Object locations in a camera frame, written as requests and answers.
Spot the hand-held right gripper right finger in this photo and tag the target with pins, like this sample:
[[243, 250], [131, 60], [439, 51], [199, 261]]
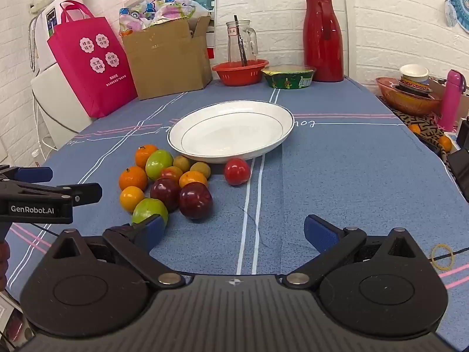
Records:
[[320, 233]]

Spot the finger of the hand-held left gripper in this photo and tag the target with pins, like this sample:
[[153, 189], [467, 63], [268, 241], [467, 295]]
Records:
[[86, 192], [34, 175]]

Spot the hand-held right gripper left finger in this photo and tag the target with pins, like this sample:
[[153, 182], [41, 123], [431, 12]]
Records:
[[151, 230]]

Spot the green apple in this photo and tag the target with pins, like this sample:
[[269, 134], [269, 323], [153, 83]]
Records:
[[148, 208], [158, 164]]

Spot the yellow-orange tangerine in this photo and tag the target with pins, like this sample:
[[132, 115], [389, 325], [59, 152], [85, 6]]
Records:
[[131, 198]]

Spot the dark red plum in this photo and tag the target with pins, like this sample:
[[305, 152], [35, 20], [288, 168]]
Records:
[[165, 192], [195, 201]]

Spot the red apple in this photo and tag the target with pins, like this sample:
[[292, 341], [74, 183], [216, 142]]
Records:
[[237, 171]]

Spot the white ceramic plate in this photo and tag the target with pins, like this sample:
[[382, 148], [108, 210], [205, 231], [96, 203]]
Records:
[[231, 132]]

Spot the person's left hand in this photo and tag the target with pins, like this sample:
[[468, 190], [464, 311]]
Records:
[[3, 264]]

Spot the small red peach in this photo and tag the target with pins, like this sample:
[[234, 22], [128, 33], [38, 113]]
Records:
[[171, 174]]

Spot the blue striped tablecloth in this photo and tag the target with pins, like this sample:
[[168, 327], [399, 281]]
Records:
[[348, 176]]

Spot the brown kiwi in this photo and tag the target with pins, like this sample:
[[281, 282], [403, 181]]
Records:
[[201, 169], [181, 162]]

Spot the white plastic appliance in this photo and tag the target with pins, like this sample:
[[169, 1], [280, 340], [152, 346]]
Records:
[[55, 99]]

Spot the yellow rubber band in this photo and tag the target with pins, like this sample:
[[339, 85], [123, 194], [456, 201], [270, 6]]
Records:
[[433, 260]]

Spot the pink tote bag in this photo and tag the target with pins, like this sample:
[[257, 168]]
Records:
[[93, 62]]

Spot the brown patterned cloth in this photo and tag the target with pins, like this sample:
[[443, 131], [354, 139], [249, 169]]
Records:
[[421, 126]]

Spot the black device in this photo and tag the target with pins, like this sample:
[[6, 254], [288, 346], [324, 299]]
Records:
[[460, 172]]

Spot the brown cardboard box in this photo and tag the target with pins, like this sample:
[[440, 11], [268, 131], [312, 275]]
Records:
[[165, 62]]

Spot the orange glass bowl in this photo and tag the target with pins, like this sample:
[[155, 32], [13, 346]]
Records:
[[406, 102]]

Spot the green instant noodle bowl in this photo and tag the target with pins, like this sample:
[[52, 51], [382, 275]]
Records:
[[287, 77]]

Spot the stack of patterned bowls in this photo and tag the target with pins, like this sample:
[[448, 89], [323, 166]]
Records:
[[416, 87]]

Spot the red plastic basket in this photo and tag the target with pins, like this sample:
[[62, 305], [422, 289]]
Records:
[[238, 72]]

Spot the tan carton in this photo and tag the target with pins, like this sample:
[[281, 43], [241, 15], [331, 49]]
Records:
[[438, 87]]

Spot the pink bottle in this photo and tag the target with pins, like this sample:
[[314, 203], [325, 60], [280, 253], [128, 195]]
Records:
[[451, 99]]

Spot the red thermos jug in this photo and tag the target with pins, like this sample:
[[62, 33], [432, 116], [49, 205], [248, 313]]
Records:
[[322, 40]]

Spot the floral printed cloth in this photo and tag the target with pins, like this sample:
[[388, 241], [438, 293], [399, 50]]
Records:
[[161, 11]]

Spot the glass jug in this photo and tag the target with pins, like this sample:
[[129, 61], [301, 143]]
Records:
[[242, 44]]

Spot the metal spoon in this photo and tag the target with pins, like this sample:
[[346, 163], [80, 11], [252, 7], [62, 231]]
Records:
[[240, 42]]

